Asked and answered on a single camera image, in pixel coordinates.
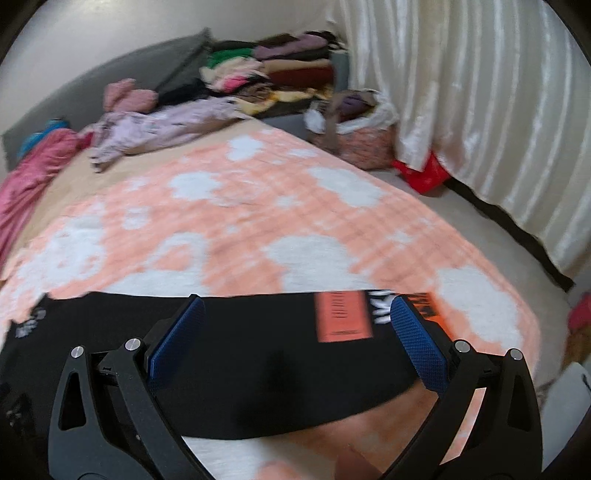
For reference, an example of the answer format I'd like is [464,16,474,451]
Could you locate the lilac crumpled garment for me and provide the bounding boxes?
[89,97,247,172]

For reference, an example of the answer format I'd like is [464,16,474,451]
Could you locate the grey headboard cover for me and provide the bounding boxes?
[2,28,212,170]

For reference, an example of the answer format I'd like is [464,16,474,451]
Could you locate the stack of folded clothes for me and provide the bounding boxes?
[200,31,346,119]

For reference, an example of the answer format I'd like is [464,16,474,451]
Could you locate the black garment with orange patches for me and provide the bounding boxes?
[1,290,418,440]

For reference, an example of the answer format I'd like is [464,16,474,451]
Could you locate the blue garment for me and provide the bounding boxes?
[17,118,70,159]

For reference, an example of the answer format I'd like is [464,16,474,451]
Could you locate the orange white plush blanket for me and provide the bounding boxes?
[1,125,540,479]

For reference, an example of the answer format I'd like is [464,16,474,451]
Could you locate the pink fluffy plush item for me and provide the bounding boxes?
[103,78,158,114]

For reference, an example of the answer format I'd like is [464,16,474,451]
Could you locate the pink quilt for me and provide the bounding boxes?
[1,128,94,267]

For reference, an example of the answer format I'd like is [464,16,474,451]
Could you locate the operator thumb tip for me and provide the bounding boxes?
[254,454,382,480]

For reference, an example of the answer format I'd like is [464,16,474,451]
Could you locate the basket with clothes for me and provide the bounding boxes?
[304,89,399,171]

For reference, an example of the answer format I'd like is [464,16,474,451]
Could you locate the red bag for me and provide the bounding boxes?
[392,151,451,195]

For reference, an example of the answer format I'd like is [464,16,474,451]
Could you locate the white satin curtain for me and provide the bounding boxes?
[329,1,590,276]

